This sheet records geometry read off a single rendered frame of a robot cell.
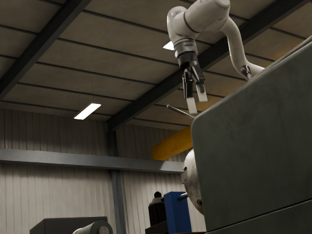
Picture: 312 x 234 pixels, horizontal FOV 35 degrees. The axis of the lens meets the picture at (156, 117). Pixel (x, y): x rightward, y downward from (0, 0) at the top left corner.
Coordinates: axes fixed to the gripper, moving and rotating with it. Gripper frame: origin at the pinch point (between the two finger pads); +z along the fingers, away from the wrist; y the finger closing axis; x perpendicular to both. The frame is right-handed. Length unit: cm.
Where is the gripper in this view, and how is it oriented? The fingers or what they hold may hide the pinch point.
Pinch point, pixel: (198, 104)
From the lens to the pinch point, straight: 190.1
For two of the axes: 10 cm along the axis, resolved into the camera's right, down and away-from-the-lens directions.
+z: 1.8, 9.3, -3.2
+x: 9.6, -0.9, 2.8
